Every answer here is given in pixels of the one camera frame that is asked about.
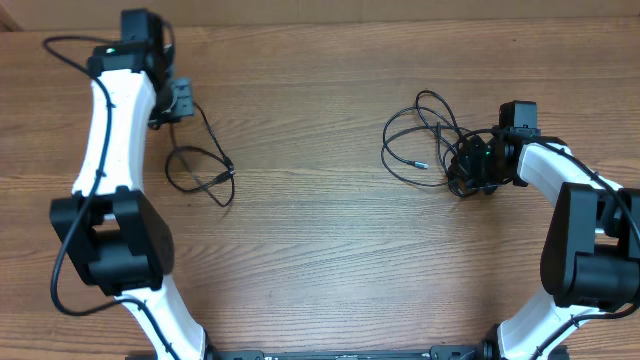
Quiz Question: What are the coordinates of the black cable with small plug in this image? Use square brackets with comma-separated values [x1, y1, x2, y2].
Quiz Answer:
[380, 89, 481, 199]

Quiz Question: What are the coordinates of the black cable with USB-A plug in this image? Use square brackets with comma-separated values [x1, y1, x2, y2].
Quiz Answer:
[164, 102, 237, 208]

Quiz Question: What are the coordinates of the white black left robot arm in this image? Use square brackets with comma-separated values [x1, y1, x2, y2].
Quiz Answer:
[50, 9, 215, 359]

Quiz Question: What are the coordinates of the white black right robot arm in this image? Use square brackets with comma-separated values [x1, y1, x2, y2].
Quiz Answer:
[448, 101, 639, 359]

